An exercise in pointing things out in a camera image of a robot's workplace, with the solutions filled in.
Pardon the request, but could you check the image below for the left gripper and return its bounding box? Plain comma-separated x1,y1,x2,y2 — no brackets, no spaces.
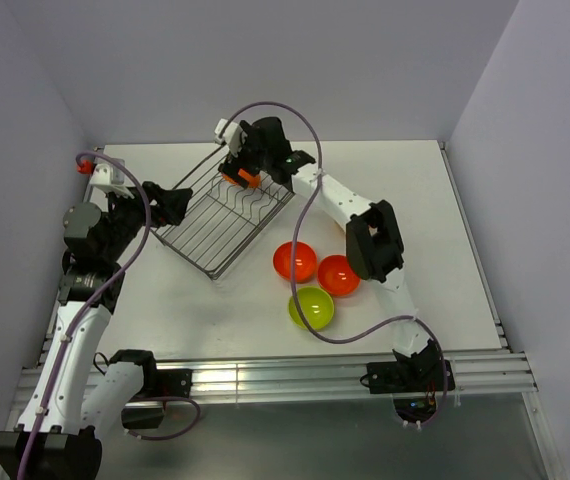
101,181,191,262

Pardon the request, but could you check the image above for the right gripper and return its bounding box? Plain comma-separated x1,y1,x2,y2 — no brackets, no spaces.
217,121,271,189

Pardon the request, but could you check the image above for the orange bowl white inside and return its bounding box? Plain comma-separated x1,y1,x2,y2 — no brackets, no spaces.
221,169,261,189

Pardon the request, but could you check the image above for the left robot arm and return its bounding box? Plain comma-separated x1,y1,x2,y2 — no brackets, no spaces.
0,181,193,479

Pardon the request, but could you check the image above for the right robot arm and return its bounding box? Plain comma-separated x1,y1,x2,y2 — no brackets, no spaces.
214,117,452,393

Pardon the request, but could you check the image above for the red-orange bowl left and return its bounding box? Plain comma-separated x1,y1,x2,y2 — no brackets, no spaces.
272,242,317,283

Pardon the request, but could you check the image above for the red-orange bowl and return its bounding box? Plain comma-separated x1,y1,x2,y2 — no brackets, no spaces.
317,255,361,297
272,242,317,283

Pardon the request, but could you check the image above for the red-orange bowl right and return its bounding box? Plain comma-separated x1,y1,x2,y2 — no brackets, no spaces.
317,255,361,297

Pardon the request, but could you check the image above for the lime green bowl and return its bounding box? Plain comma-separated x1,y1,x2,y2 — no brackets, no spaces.
297,286,335,330

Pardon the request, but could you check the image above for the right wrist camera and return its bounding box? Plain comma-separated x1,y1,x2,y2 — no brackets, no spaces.
214,118,243,156

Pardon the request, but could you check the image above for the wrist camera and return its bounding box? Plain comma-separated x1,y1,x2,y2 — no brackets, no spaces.
214,118,243,156
76,154,134,198

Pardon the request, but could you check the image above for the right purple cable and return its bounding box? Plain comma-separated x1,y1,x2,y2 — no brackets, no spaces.
224,101,450,429

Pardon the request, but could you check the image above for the wire dish rack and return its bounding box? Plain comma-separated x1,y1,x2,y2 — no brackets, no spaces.
154,147,293,280

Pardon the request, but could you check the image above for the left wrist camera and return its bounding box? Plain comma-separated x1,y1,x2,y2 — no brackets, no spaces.
76,154,134,198

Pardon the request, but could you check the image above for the aluminium rail frame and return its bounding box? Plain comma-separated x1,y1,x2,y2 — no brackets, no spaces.
0,145,566,480

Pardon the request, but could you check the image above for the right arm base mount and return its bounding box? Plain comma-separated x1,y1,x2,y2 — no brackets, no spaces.
359,360,456,426

